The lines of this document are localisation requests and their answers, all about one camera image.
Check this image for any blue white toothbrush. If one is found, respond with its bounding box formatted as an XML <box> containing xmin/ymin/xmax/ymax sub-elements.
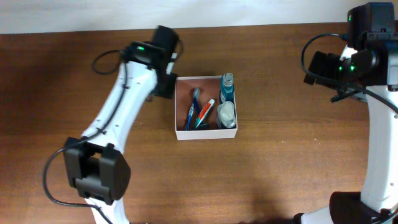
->
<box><xmin>185</xmin><ymin>88</ymin><xmax>200</xmax><ymax>131</ymax></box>

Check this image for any green toothpaste tube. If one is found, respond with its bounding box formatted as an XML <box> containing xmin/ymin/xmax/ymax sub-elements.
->
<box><xmin>193</xmin><ymin>99</ymin><xmax>215</xmax><ymax>129</ymax></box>

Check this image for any teal mouthwash bottle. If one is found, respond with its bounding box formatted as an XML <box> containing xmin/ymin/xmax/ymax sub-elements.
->
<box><xmin>220</xmin><ymin>73</ymin><xmax>234</xmax><ymax>103</ymax></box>

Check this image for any blue hand soap pump bottle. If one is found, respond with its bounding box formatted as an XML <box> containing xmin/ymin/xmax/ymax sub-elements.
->
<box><xmin>216</xmin><ymin>101</ymin><xmax>236</xmax><ymax>129</ymax></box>

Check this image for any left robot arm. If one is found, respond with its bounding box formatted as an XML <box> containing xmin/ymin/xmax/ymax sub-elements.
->
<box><xmin>63</xmin><ymin>26</ymin><xmax>181</xmax><ymax>223</ymax></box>

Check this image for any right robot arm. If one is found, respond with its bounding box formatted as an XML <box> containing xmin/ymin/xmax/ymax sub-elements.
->
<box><xmin>293</xmin><ymin>2</ymin><xmax>397</xmax><ymax>224</ymax></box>

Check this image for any white cardboard box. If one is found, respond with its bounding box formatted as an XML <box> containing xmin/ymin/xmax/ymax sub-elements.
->
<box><xmin>174</xmin><ymin>76</ymin><xmax>238</xmax><ymax>141</ymax></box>

